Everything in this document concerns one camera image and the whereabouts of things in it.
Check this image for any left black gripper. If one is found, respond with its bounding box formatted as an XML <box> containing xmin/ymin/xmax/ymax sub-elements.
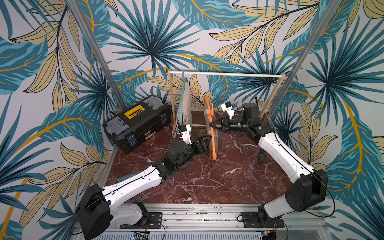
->
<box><xmin>175</xmin><ymin>133</ymin><xmax>211</xmax><ymax>169</ymax></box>

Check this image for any orange plastic hanger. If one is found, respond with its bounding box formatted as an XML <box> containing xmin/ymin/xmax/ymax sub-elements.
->
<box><xmin>203</xmin><ymin>95</ymin><xmax>217</xmax><ymax>161</ymax></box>

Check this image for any beige knitted scarf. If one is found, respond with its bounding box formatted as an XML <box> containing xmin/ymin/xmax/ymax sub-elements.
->
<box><xmin>177</xmin><ymin>83</ymin><xmax>192</xmax><ymax>126</ymax></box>

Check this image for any teal plastic hanger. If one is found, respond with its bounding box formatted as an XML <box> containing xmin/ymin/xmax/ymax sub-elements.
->
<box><xmin>178</xmin><ymin>73</ymin><xmax>188</xmax><ymax>126</ymax></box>

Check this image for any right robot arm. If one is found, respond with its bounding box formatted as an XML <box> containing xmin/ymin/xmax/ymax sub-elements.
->
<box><xmin>210</xmin><ymin>102</ymin><xmax>329</xmax><ymax>227</ymax></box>

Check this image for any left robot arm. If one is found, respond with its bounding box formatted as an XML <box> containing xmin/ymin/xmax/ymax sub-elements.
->
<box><xmin>76</xmin><ymin>135</ymin><xmax>212</xmax><ymax>240</ymax></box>

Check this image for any black yellow toolbox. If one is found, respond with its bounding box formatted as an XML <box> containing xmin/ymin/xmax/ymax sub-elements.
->
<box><xmin>103</xmin><ymin>96</ymin><xmax>171</xmax><ymax>153</ymax></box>

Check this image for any wooden clothes rack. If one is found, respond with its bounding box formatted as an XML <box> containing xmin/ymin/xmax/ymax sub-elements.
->
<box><xmin>166</xmin><ymin>69</ymin><xmax>286</xmax><ymax>131</ymax></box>

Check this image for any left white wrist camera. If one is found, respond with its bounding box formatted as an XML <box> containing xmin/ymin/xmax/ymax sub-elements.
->
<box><xmin>178</xmin><ymin>125</ymin><xmax>192</xmax><ymax>145</ymax></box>

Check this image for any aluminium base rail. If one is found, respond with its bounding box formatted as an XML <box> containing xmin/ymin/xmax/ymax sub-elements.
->
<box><xmin>70</xmin><ymin>203</ymin><xmax>331</xmax><ymax>240</ymax></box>

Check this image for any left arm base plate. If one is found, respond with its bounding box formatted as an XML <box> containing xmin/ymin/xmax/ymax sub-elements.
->
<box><xmin>120</xmin><ymin>212</ymin><xmax>163</xmax><ymax>230</ymax></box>

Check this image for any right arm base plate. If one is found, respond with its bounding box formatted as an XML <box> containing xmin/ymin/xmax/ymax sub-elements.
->
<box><xmin>240</xmin><ymin>212</ymin><xmax>285</xmax><ymax>229</ymax></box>

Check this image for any right aluminium frame post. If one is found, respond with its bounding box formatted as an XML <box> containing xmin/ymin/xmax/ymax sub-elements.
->
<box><xmin>268</xmin><ymin>0</ymin><xmax>342</xmax><ymax>118</ymax></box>

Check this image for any aluminium frame post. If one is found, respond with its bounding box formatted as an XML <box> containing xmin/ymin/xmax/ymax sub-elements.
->
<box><xmin>268</xmin><ymin>0</ymin><xmax>342</xmax><ymax>118</ymax></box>
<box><xmin>67</xmin><ymin>0</ymin><xmax>127</xmax><ymax>111</ymax></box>

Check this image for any left aluminium frame post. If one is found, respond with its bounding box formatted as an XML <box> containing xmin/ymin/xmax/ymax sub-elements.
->
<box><xmin>67</xmin><ymin>0</ymin><xmax>127</xmax><ymax>111</ymax></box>

